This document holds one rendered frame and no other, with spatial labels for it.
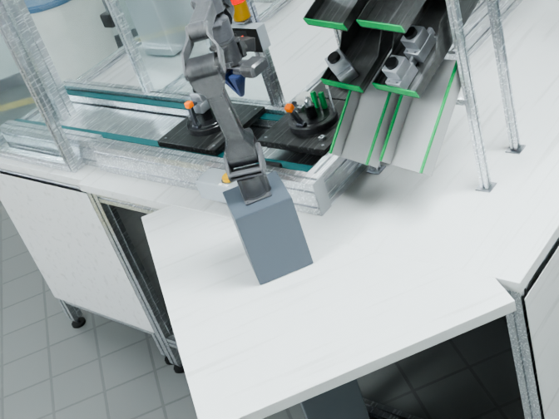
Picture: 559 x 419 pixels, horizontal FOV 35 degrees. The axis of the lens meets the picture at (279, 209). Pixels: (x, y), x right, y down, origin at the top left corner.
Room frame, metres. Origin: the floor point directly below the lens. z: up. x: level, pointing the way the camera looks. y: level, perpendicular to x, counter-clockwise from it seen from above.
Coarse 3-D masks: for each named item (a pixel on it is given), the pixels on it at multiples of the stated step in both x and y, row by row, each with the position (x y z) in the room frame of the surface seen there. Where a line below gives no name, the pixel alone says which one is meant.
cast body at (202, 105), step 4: (192, 88) 2.39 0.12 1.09; (192, 92) 2.38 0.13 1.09; (196, 92) 2.37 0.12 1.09; (192, 96) 2.38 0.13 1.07; (196, 96) 2.36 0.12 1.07; (200, 96) 2.35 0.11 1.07; (204, 96) 2.36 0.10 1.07; (192, 100) 2.38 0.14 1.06; (196, 100) 2.37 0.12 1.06; (200, 100) 2.35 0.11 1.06; (204, 100) 2.36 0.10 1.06; (196, 104) 2.36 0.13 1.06; (200, 104) 2.35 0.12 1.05; (204, 104) 2.36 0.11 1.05; (208, 104) 2.37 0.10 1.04; (196, 108) 2.36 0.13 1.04; (200, 108) 2.35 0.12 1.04; (204, 108) 2.35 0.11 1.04; (208, 108) 2.36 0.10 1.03; (196, 112) 2.36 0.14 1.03; (200, 112) 2.35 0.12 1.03; (204, 112) 2.35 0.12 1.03
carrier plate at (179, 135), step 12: (240, 108) 2.41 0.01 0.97; (252, 108) 2.39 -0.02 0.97; (264, 108) 2.37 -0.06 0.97; (240, 120) 2.34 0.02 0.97; (252, 120) 2.33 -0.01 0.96; (168, 132) 2.42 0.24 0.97; (180, 132) 2.39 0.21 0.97; (168, 144) 2.35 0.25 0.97; (180, 144) 2.32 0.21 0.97; (192, 144) 2.29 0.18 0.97; (204, 144) 2.27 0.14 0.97; (216, 144) 2.24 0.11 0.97
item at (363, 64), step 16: (368, 0) 2.04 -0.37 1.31; (352, 32) 2.00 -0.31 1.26; (368, 32) 1.98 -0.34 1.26; (384, 32) 1.88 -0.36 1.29; (352, 48) 1.97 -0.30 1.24; (368, 48) 1.94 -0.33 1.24; (384, 48) 1.88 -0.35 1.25; (352, 64) 1.93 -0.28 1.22; (368, 64) 1.89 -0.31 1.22; (336, 80) 1.92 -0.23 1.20; (368, 80) 1.84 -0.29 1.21
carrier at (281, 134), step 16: (304, 96) 2.30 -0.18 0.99; (320, 96) 2.19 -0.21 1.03; (288, 112) 2.28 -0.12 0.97; (304, 112) 2.21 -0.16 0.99; (320, 112) 2.18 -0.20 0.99; (336, 112) 2.15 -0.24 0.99; (272, 128) 2.22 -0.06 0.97; (288, 128) 2.19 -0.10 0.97; (304, 128) 2.12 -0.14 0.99; (320, 128) 2.11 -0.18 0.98; (336, 128) 2.10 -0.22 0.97; (272, 144) 2.14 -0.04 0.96; (288, 144) 2.11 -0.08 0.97; (304, 144) 2.08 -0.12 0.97; (320, 144) 2.05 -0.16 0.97
